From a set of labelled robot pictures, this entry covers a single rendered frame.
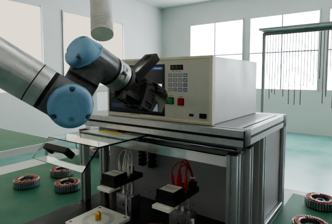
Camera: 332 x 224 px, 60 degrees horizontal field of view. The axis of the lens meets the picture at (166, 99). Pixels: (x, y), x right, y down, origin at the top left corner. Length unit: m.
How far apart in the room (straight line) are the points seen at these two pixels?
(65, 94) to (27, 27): 5.52
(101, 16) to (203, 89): 1.42
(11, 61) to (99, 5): 1.73
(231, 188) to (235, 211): 0.06
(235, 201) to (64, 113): 0.51
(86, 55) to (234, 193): 0.51
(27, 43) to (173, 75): 5.18
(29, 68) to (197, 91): 0.50
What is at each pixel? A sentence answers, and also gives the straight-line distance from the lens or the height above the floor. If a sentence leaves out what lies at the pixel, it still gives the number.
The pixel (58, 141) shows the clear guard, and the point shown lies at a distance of 0.96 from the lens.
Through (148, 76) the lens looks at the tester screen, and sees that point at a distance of 0.97.
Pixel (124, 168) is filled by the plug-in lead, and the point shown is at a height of 0.92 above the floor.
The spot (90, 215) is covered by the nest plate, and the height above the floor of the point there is 0.78.
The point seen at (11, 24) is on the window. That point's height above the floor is 2.19.
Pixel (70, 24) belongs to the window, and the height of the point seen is 2.37.
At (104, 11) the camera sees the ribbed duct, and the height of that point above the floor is 1.73.
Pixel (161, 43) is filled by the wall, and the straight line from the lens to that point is 8.76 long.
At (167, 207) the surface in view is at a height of 0.88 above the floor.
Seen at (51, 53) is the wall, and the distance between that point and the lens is 6.20.
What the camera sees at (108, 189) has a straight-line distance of 1.03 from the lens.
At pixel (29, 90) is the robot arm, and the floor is 1.23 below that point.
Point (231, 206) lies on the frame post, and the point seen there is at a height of 0.91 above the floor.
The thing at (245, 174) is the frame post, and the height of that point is 0.97.
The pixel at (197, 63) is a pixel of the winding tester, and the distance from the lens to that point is 0.86.
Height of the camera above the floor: 1.25
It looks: 4 degrees down
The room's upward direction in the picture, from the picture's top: straight up
